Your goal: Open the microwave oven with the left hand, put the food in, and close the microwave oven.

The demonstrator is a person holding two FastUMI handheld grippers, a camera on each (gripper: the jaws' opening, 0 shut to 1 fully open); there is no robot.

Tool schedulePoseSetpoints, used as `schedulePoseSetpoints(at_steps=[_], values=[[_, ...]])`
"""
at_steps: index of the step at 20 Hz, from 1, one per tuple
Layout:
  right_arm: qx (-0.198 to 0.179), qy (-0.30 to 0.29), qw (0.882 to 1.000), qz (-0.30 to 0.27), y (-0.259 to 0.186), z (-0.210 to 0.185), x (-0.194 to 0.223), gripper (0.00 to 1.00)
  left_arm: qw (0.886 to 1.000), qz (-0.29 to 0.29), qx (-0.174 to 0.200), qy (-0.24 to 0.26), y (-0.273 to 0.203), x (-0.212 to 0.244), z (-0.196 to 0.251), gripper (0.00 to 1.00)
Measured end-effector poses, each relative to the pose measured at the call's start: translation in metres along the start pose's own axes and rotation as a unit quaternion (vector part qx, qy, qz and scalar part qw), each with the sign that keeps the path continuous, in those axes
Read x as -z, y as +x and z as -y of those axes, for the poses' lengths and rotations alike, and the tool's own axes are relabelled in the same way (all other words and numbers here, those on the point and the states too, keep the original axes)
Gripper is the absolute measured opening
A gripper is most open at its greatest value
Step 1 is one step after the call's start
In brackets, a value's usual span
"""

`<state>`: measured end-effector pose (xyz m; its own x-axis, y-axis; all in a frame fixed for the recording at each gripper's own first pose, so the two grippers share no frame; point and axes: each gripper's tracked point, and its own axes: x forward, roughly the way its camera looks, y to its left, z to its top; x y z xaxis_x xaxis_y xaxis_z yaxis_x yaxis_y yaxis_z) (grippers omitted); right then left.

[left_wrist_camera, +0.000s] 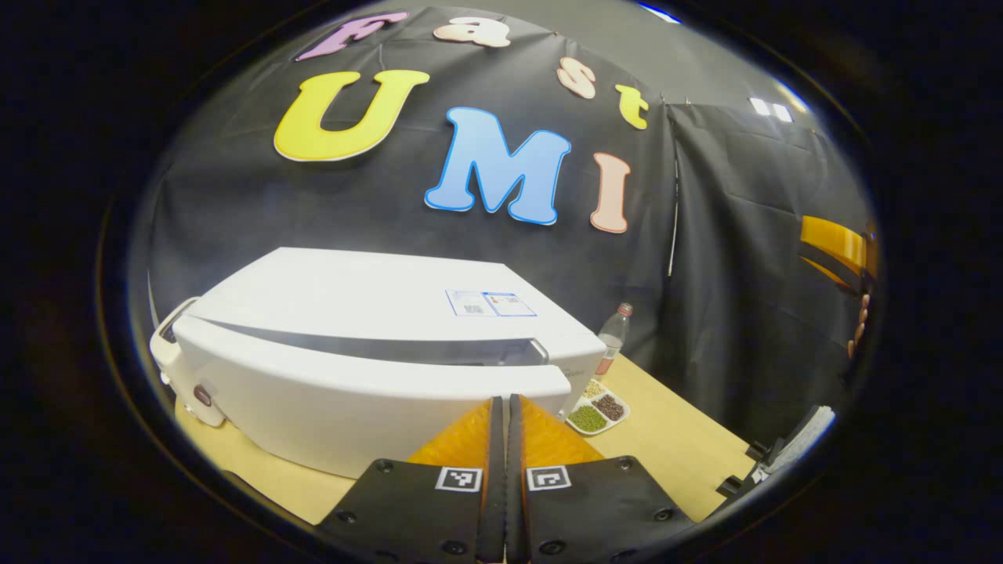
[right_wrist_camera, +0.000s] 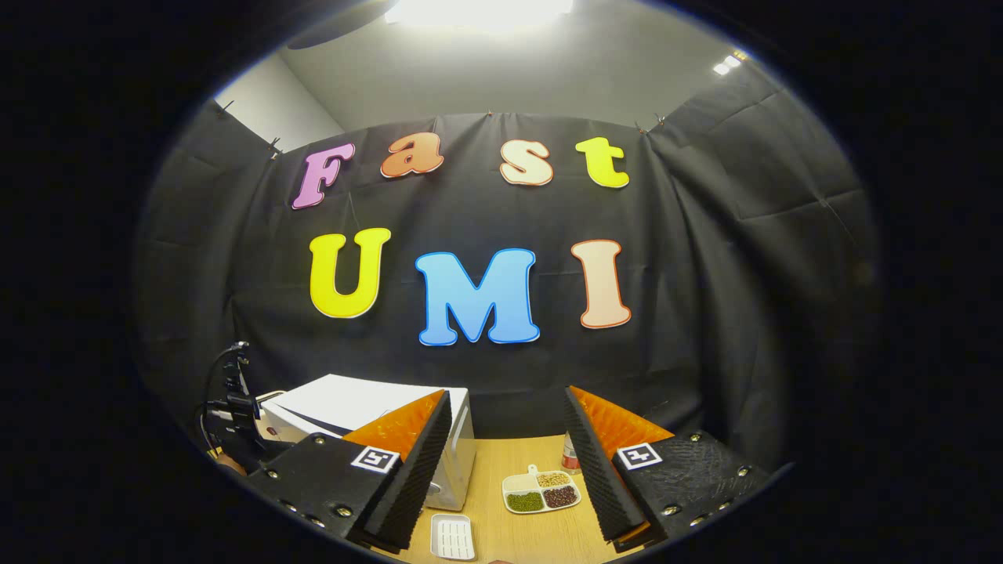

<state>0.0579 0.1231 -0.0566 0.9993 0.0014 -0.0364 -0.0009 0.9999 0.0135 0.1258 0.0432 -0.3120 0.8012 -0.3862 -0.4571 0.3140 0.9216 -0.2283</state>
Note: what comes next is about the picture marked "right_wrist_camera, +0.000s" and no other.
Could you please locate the black backdrop cloth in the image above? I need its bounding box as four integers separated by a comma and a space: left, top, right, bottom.
133, 59, 880, 475

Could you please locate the divided dish of beans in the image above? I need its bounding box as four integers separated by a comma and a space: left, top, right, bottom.
501, 465, 583, 516

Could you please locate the white rectangular tray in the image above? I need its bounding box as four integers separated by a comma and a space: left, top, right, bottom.
429, 513, 478, 562

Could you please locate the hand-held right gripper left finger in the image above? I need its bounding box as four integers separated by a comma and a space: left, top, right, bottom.
247, 389, 454, 554

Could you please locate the large ceiling light panel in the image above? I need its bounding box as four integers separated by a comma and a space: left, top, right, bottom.
382, 0, 575, 34

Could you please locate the white microwave oven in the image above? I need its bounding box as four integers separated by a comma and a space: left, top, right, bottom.
259, 374, 477, 512

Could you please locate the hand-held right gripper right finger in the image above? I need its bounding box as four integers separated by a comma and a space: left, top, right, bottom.
563, 385, 773, 554

